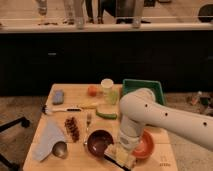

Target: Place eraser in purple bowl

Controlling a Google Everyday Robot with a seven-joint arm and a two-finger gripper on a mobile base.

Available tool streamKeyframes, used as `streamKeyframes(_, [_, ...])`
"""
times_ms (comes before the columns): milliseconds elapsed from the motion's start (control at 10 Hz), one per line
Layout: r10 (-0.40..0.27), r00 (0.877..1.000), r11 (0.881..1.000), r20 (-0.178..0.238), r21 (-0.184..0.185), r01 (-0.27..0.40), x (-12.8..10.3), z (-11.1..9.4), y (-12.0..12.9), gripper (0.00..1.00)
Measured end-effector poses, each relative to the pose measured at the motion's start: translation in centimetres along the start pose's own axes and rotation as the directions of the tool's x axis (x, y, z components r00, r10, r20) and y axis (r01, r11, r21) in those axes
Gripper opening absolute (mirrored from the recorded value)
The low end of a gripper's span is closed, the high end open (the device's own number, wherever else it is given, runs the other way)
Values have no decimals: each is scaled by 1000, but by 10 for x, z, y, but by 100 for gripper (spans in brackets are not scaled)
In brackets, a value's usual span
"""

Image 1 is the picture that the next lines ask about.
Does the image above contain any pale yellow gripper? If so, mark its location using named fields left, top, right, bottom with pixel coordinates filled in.
left=112, top=141, right=136, bottom=169

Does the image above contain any wooden block eraser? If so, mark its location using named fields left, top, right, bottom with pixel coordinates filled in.
left=104, top=144, right=117, bottom=162

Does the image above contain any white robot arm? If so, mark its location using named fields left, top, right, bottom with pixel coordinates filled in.
left=118, top=88, right=213, bottom=156

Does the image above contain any orange bowl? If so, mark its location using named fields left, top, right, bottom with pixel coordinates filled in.
left=132, top=130, right=155, bottom=159

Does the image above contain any purple bowl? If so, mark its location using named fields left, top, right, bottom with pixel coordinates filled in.
left=87, top=130, right=114, bottom=158

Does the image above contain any silver fork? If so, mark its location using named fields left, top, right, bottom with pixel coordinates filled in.
left=83, top=113, right=92, bottom=146

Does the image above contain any yellow banana toy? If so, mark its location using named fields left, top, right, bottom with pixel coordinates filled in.
left=79, top=103, right=99, bottom=109

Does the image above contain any clear cup with white lid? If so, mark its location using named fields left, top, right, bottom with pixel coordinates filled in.
left=101, top=78, right=118, bottom=105

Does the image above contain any green plastic tray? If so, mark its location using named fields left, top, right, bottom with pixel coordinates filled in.
left=122, top=79, right=165, bottom=105

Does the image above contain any orange tomato toy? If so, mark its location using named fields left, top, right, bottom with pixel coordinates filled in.
left=87, top=85, right=98, bottom=97

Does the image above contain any grey cloth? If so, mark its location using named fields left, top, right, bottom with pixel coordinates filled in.
left=32, top=120, right=66, bottom=162

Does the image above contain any blue sponge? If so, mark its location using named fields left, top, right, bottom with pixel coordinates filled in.
left=52, top=90, right=64, bottom=105

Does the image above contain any black office chair base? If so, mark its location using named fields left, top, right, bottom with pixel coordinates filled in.
left=0, top=117, right=30, bottom=171

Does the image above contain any black cabinet counter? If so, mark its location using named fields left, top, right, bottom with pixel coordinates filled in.
left=0, top=30, right=213, bottom=96

